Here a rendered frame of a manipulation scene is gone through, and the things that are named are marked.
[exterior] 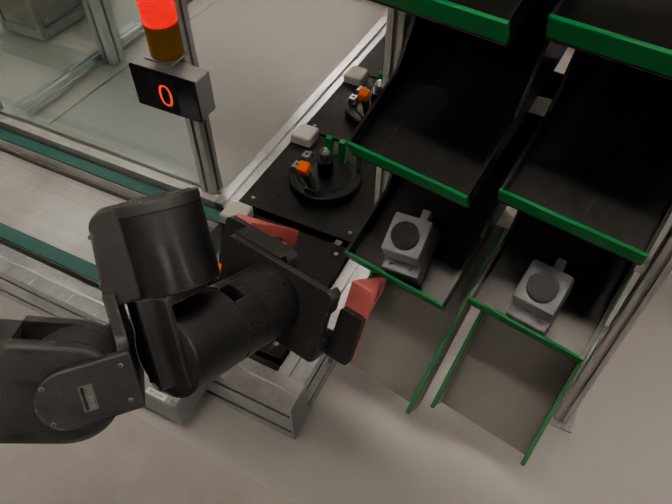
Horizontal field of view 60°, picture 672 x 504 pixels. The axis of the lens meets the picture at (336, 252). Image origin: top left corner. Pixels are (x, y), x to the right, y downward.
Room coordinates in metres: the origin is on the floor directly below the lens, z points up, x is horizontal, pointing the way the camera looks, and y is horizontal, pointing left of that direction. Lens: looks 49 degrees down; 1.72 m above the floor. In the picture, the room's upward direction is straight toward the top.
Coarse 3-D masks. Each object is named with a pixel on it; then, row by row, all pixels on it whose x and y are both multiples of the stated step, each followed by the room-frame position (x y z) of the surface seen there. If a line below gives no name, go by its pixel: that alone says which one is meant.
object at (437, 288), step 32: (544, 96) 0.58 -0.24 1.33; (512, 160) 0.53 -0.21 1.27; (384, 192) 0.51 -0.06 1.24; (416, 192) 0.52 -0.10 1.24; (480, 192) 0.50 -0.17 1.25; (384, 224) 0.49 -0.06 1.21; (448, 224) 0.47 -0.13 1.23; (480, 224) 0.46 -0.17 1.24; (352, 256) 0.44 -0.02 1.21; (384, 256) 0.45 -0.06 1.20; (448, 256) 0.43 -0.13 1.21; (416, 288) 0.41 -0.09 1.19; (448, 288) 0.40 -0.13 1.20
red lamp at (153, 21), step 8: (136, 0) 0.78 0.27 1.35; (144, 0) 0.77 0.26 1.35; (152, 0) 0.77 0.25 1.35; (160, 0) 0.77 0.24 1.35; (168, 0) 0.78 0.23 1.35; (144, 8) 0.77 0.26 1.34; (152, 8) 0.77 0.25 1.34; (160, 8) 0.77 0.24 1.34; (168, 8) 0.78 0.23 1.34; (144, 16) 0.77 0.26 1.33; (152, 16) 0.77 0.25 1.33; (160, 16) 0.77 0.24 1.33; (168, 16) 0.78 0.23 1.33; (176, 16) 0.80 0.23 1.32; (144, 24) 0.78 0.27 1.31; (152, 24) 0.77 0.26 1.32; (160, 24) 0.77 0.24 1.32; (168, 24) 0.78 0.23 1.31
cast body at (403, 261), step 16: (400, 224) 0.43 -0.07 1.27; (416, 224) 0.43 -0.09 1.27; (432, 224) 0.43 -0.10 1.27; (384, 240) 0.42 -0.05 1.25; (400, 240) 0.41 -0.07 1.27; (416, 240) 0.41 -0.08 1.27; (432, 240) 0.43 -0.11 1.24; (400, 256) 0.41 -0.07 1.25; (416, 256) 0.40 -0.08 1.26; (432, 256) 0.44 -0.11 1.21; (400, 272) 0.41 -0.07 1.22; (416, 272) 0.40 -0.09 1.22
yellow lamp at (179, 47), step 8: (176, 24) 0.79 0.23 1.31; (152, 32) 0.77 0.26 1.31; (160, 32) 0.77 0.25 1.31; (168, 32) 0.78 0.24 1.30; (176, 32) 0.79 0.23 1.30; (152, 40) 0.77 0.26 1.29; (160, 40) 0.77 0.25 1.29; (168, 40) 0.77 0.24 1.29; (176, 40) 0.78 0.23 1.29; (152, 48) 0.78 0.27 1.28; (160, 48) 0.77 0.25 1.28; (168, 48) 0.77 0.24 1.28; (176, 48) 0.78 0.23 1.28; (152, 56) 0.78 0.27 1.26; (160, 56) 0.77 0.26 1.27; (168, 56) 0.77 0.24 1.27; (176, 56) 0.78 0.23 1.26
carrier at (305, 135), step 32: (288, 160) 0.89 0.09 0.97; (320, 160) 0.83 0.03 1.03; (352, 160) 0.87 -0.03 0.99; (256, 192) 0.80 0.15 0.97; (288, 192) 0.80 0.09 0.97; (320, 192) 0.78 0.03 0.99; (352, 192) 0.78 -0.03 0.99; (288, 224) 0.73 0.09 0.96; (320, 224) 0.72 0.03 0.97; (352, 224) 0.72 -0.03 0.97
